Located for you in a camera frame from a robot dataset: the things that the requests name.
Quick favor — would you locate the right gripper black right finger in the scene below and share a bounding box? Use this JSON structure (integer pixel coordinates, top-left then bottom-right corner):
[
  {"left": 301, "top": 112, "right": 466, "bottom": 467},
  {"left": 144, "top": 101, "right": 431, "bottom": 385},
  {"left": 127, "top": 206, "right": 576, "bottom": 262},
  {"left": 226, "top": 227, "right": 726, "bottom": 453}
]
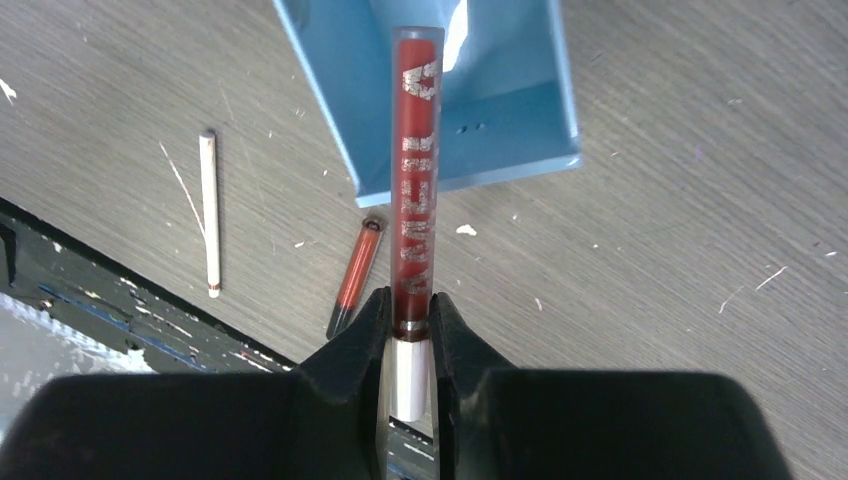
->
[{"left": 429, "top": 293, "right": 791, "bottom": 479}]

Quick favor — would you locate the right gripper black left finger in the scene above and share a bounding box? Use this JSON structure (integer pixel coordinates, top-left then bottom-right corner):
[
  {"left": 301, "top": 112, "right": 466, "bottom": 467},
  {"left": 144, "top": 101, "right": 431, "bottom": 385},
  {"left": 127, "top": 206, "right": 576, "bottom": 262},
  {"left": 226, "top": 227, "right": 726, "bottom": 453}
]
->
[{"left": 1, "top": 288, "right": 391, "bottom": 479}]

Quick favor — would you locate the pastel mini drawer organizer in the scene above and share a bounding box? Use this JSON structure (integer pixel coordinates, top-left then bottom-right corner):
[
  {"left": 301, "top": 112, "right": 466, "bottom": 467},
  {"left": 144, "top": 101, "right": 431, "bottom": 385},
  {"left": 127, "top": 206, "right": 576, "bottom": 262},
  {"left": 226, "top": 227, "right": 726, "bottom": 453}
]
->
[{"left": 276, "top": 0, "right": 581, "bottom": 208}]

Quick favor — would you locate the red makeup pencil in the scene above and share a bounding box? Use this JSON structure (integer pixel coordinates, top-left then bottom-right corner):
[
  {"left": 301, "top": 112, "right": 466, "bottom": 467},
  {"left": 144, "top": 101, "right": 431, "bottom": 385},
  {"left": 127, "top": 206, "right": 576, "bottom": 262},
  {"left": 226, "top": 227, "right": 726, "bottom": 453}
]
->
[{"left": 389, "top": 26, "right": 444, "bottom": 422}]

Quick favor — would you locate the white makeup pencil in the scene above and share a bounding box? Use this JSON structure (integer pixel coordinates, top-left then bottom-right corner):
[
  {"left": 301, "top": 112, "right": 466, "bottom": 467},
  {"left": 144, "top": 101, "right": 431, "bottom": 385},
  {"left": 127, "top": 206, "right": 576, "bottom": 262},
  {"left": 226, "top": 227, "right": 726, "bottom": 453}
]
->
[{"left": 198, "top": 130, "right": 221, "bottom": 298}]

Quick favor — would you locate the brown short lip pencil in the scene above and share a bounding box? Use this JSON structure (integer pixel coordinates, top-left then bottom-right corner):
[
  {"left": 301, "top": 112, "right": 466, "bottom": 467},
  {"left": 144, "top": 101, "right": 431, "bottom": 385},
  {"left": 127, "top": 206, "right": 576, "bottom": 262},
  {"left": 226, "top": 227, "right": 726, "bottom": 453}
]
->
[{"left": 325, "top": 214, "right": 385, "bottom": 340}]

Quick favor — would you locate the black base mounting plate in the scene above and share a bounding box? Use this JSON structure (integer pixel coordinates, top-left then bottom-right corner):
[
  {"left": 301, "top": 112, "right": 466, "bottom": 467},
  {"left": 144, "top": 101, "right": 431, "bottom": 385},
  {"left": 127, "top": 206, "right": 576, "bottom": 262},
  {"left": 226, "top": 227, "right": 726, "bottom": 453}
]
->
[{"left": 1, "top": 202, "right": 438, "bottom": 479}]

